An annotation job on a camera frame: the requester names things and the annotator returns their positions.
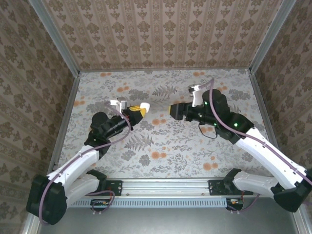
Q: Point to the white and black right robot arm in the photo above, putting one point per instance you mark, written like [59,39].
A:
[268,158]

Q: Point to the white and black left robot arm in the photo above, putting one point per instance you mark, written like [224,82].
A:
[73,163]

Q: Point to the floral patterned table cover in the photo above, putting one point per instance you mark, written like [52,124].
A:
[165,168]

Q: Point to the black connector board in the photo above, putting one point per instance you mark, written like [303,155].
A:
[235,203]
[101,203]

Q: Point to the grey metal panel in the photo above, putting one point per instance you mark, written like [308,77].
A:
[165,221]

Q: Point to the aluminium side rail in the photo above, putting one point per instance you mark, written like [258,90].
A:
[262,107]
[67,117]

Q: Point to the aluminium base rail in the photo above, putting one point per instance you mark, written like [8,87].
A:
[165,186]

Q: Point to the aluminium corner post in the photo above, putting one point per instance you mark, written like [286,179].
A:
[57,39]
[270,36]

